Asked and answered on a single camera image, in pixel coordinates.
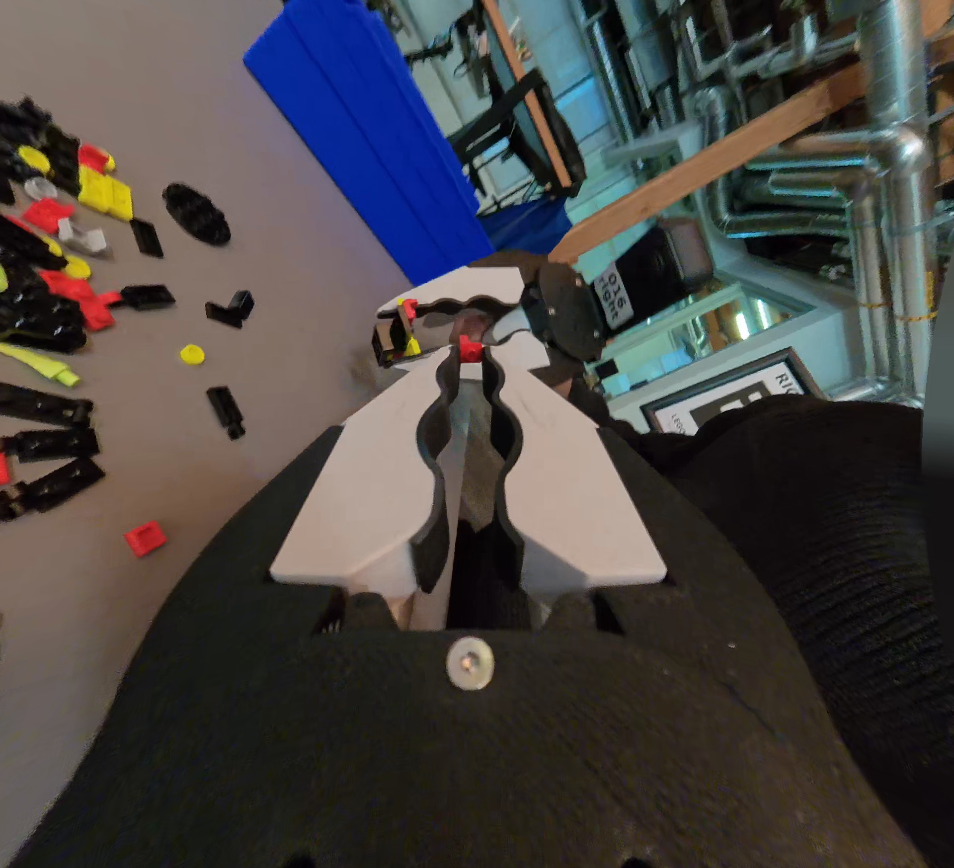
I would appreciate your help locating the black framed side table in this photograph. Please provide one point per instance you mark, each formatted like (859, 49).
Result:
(529, 115)

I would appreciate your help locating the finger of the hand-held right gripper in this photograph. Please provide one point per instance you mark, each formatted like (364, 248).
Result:
(477, 284)
(525, 346)

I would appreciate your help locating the person's right hand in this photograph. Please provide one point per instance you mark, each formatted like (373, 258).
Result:
(469, 326)

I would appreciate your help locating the wooden beam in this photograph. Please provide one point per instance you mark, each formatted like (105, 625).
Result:
(745, 145)

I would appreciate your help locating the red lego clip piece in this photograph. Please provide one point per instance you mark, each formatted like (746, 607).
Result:
(468, 350)

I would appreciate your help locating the small black red yellow lego assembly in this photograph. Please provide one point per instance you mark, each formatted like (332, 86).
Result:
(391, 342)

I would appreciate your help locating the pile of loose lego pieces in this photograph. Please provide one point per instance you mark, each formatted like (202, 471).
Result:
(45, 272)

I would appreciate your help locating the black round lego plate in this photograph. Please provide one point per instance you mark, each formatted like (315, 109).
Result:
(195, 212)

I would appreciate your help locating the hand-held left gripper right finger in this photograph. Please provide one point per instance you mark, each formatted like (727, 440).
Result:
(581, 510)

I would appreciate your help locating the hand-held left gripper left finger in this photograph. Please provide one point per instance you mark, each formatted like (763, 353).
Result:
(358, 510)

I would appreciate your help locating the black lego clip plate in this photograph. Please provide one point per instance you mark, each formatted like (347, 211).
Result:
(225, 412)

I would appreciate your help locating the black rectangular lego plate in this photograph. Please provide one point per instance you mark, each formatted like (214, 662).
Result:
(147, 238)
(147, 296)

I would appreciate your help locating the silver ventilation ducts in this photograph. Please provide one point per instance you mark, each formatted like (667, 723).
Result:
(879, 152)

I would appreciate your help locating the framed marker sign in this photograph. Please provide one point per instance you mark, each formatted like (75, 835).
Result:
(745, 391)

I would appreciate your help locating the person's right forearm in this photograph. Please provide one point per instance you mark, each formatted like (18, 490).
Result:
(820, 547)

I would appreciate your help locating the small red square lego tile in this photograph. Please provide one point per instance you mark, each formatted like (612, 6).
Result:
(145, 538)

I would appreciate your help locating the blue plastic storage bin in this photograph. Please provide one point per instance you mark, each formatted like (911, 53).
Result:
(358, 115)
(529, 223)

